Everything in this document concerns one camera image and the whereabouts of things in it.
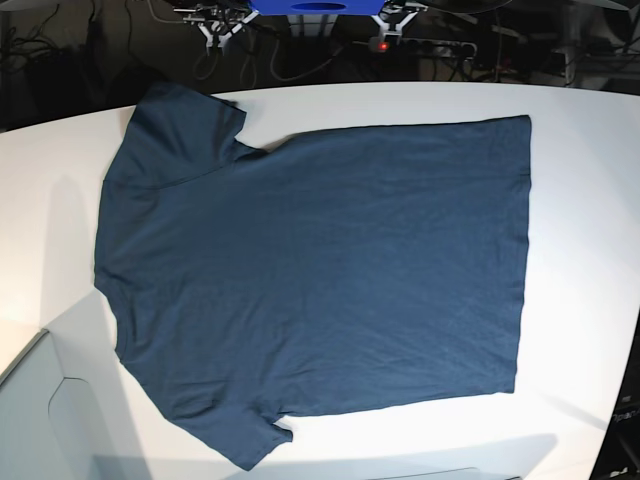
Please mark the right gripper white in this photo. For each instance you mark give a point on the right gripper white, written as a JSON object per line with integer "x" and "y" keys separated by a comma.
{"x": 219, "y": 22}

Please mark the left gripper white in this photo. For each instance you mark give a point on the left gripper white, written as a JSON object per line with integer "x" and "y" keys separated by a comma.
{"x": 393, "y": 18}

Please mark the dark blue T-shirt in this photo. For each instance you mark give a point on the dark blue T-shirt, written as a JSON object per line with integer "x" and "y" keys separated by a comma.
{"x": 345, "y": 270}

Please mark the blue box with oval hole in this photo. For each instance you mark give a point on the blue box with oval hole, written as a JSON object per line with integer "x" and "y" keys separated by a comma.
{"x": 302, "y": 7}

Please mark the black power strip red switch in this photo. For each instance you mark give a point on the black power strip red switch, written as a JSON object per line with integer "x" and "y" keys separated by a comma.
{"x": 429, "y": 48}

